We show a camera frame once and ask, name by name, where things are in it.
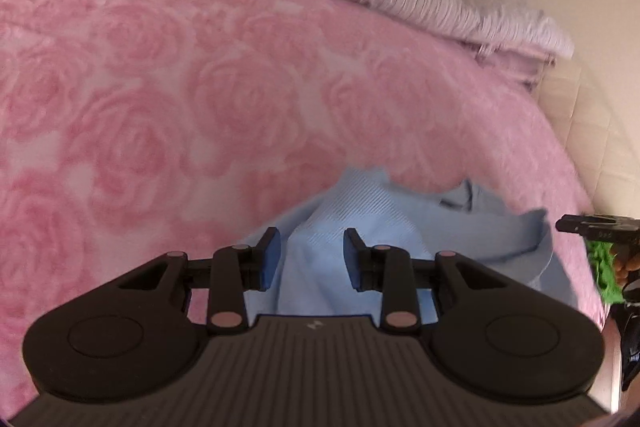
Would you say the plain lilac pillow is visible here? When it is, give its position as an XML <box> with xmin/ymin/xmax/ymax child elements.
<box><xmin>475</xmin><ymin>39</ymin><xmax>558</xmax><ymax>82</ymax></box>

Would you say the light blue garment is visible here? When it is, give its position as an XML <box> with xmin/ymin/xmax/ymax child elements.
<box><xmin>240</xmin><ymin>166</ymin><xmax>557</xmax><ymax>319</ymax></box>

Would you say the cream quilted headboard cushion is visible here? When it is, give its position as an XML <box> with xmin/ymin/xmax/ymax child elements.
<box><xmin>530</xmin><ymin>52</ymin><xmax>640</xmax><ymax>218</ymax></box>

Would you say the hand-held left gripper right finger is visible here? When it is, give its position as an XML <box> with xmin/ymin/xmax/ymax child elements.
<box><xmin>343</xmin><ymin>228</ymin><xmax>508</xmax><ymax>335</ymax></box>

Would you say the green knitted sweater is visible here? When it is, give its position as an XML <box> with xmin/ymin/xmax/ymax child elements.
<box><xmin>585</xmin><ymin>238</ymin><xmax>627</xmax><ymax>308</ymax></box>

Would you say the pink floral blanket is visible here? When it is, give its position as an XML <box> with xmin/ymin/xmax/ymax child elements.
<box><xmin>0</xmin><ymin>0</ymin><xmax>601</xmax><ymax>418</ymax></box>

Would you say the person's right hand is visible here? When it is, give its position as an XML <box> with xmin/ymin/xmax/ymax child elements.
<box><xmin>613</xmin><ymin>253</ymin><xmax>640</xmax><ymax>284</ymax></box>

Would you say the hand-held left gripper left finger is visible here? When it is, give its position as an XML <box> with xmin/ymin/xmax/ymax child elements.
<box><xmin>117</xmin><ymin>227</ymin><xmax>282</xmax><ymax>336</ymax></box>

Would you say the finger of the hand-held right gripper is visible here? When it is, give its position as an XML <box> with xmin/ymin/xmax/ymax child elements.
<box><xmin>556</xmin><ymin>214</ymin><xmax>640</xmax><ymax>241</ymax></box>

